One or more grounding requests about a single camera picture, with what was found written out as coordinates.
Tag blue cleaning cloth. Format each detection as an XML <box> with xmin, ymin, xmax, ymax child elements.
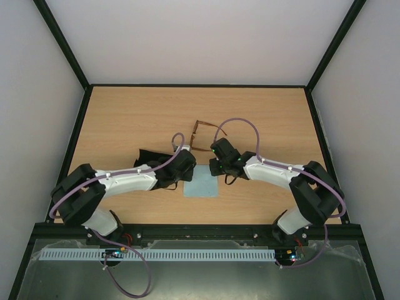
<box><xmin>183</xmin><ymin>165</ymin><xmax>219</xmax><ymax>198</ymax></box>

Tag black glasses case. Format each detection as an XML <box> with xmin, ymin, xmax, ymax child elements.
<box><xmin>133</xmin><ymin>149</ymin><xmax>172</xmax><ymax>168</ymax></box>

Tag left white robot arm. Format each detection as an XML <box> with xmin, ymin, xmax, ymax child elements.
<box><xmin>50</xmin><ymin>149</ymin><xmax>196</xmax><ymax>242</ymax></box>

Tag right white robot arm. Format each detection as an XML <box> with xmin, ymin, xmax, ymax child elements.
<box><xmin>209</xmin><ymin>138</ymin><xmax>344</xmax><ymax>245</ymax></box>

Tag brown tortoiseshell sunglasses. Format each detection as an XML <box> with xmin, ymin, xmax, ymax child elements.
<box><xmin>189</xmin><ymin>120</ymin><xmax>218</xmax><ymax>153</ymax></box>

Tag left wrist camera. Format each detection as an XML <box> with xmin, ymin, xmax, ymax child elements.
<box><xmin>177</xmin><ymin>144</ymin><xmax>191</xmax><ymax>152</ymax></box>

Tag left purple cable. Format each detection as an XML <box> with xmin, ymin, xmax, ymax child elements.
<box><xmin>49</xmin><ymin>132</ymin><xmax>153</xmax><ymax>298</ymax></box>

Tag black aluminium frame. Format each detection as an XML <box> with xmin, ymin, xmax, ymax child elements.
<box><xmin>9</xmin><ymin>1</ymin><xmax>384</xmax><ymax>299</ymax></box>

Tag white slotted cable duct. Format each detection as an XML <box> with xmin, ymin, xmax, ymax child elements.
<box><xmin>39</xmin><ymin>248</ymin><xmax>276</xmax><ymax>262</ymax></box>

